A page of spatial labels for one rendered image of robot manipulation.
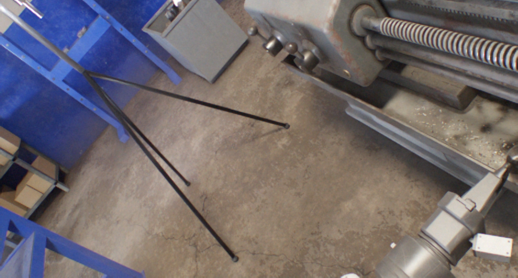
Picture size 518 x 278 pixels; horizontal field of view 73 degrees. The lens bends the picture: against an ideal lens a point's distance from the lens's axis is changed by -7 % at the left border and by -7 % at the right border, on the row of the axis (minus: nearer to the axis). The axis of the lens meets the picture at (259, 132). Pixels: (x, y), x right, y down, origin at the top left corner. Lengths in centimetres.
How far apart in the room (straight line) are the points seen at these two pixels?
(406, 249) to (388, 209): 95
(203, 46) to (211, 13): 25
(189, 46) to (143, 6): 138
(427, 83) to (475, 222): 62
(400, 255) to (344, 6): 61
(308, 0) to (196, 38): 186
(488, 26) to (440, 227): 45
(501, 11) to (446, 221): 39
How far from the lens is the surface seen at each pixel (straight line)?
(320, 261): 153
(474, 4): 78
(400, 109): 116
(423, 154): 151
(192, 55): 281
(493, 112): 107
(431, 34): 81
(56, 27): 406
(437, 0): 84
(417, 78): 112
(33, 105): 427
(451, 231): 54
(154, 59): 366
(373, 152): 165
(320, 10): 96
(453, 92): 105
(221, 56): 289
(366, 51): 102
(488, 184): 58
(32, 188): 419
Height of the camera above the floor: 123
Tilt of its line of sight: 35 degrees down
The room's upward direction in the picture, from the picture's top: 47 degrees counter-clockwise
